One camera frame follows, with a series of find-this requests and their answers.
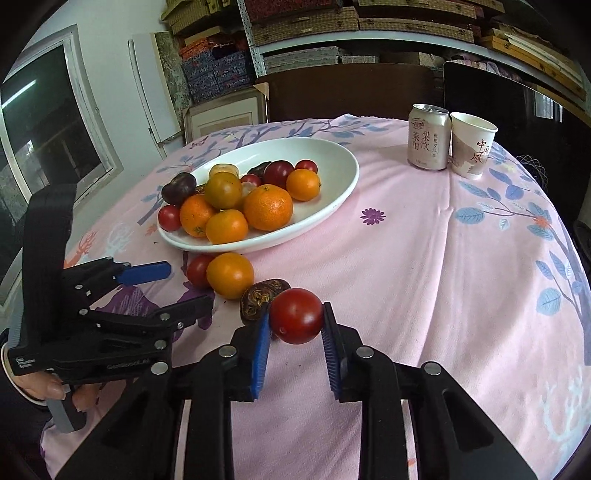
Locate large orange mandarin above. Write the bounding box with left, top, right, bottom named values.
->
left=179, top=194, right=218, bottom=238

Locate round orange fruit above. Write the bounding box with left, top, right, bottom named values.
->
left=206, top=252, right=254, bottom=300

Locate big dark water chestnut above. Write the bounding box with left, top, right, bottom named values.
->
left=161, top=172, right=197, bottom=207

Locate yellow orange fruit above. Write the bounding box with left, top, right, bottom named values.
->
left=204, top=172, right=242, bottom=210

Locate person left hand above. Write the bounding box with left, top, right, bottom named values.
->
left=8, top=371, right=100, bottom=411

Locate oval orange kumquat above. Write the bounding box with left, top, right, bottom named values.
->
left=205, top=209, right=249, bottom=245

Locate pale yellow fruit on plate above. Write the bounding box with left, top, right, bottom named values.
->
left=208, top=163, right=240, bottom=178

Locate orange mandarin on plate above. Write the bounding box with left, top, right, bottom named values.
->
left=242, top=184, right=294, bottom=232

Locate large dark red plum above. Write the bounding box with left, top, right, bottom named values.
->
left=263, top=160, right=294, bottom=189

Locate pink deer print tablecloth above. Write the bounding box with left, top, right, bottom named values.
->
left=66, top=115, right=590, bottom=479

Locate small orange kumquat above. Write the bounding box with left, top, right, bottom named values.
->
left=287, top=169, right=322, bottom=202

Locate window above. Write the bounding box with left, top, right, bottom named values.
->
left=1, top=25, right=122, bottom=303

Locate small red cherry tomato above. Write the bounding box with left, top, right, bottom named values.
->
left=295, top=159, right=318, bottom=173

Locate white round plate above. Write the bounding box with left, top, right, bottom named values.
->
left=158, top=137, right=360, bottom=254

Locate framed picture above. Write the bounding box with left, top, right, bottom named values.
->
left=183, top=82, right=270, bottom=143

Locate white door panel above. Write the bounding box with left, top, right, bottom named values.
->
left=127, top=33, right=183, bottom=159

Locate blue patterned boxes stack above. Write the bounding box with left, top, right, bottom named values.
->
left=179, top=37, right=253, bottom=104

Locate pink drink can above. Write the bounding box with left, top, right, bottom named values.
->
left=408, top=103, right=452, bottom=171

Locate white paper cup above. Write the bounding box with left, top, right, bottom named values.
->
left=451, top=112, right=498, bottom=180

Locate dark brown wooden board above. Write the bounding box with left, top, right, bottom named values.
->
left=259, top=78, right=444, bottom=121

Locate metal storage shelf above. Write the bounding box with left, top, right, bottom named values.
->
left=237, top=0, right=591, bottom=112

